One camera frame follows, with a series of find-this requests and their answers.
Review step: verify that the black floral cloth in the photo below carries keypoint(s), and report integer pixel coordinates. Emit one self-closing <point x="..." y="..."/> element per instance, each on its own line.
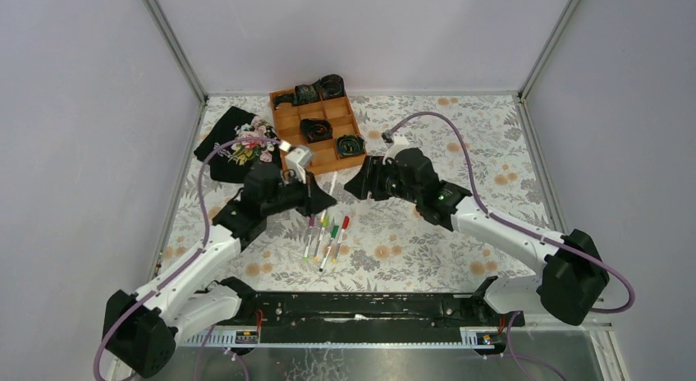
<point x="233" y="163"/>

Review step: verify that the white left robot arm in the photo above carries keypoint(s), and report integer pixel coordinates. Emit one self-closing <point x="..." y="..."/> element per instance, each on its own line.
<point x="144" y="328"/>

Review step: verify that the rolled dark tie centre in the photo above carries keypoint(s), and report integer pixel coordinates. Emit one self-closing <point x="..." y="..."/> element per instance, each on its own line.
<point x="315" y="130"/>

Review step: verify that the dark tie back left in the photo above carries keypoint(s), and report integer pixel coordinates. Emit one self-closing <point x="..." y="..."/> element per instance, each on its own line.
<point x="300" y="95"/>

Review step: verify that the rolled dark tie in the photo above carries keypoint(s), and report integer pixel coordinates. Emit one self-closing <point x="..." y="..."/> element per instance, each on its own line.
<point x="331" y="87"/>
<point x="315" y="130"/>
<point x="349" y="146"/>

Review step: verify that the aluminium frame rail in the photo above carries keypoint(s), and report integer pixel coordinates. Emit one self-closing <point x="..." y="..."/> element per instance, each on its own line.
<point x="173" y="43"/>

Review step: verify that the floral patterned table cover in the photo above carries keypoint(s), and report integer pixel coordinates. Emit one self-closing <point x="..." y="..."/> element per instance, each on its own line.
<point x="473" y="141"/>

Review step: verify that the rolled dark tie right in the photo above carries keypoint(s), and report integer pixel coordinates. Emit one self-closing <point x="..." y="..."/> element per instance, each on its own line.
<point x="349" y="146"/>

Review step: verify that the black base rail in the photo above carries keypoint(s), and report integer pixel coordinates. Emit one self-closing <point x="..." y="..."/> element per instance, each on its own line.
<point x="370" y="318"/>

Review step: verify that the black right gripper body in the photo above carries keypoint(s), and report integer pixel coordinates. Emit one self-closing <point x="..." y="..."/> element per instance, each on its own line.
<point x="373" y="177"/>

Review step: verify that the wooden compartment tray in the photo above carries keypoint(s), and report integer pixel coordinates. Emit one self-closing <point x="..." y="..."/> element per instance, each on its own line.
<point x="341" y="116"/>

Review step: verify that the rolled dark tie back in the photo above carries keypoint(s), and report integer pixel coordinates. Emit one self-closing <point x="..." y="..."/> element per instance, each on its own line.
<point x="331" y="87"/>

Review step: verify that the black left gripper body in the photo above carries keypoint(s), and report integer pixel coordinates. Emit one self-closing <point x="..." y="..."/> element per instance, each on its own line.
<point x="307" y="195"/>

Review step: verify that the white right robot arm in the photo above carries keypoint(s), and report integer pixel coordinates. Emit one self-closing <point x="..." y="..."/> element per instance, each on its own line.
<point x="567" y="278"/>

